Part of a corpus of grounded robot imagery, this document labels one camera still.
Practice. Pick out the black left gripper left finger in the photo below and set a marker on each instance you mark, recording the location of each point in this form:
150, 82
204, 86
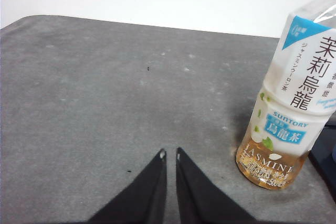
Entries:
147, 197

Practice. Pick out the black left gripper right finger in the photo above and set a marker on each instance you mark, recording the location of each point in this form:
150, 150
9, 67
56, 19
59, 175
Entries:
199, 197

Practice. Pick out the dark blue tray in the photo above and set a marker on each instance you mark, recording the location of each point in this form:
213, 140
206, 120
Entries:
325, 150

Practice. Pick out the jasmine tea bottle white label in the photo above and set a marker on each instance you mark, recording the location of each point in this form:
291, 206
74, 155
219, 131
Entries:
288, 90

